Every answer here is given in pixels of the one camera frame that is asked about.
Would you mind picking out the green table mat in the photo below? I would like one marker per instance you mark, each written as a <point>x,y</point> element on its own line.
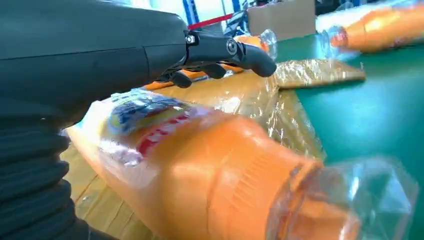
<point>364,119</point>

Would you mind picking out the yellow plastic sheet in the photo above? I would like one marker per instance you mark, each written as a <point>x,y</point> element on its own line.
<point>251,96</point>

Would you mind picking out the red barrier band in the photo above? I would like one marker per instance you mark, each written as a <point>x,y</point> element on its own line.
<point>210,21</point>

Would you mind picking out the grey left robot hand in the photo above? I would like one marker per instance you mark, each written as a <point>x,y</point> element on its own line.
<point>82,49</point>

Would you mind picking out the brown cardboard box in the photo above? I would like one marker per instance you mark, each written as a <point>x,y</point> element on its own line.
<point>281,20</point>

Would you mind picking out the orange drink bottle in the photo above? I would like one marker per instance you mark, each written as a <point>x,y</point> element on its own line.
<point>381,30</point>
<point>212,185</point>
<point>255,41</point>

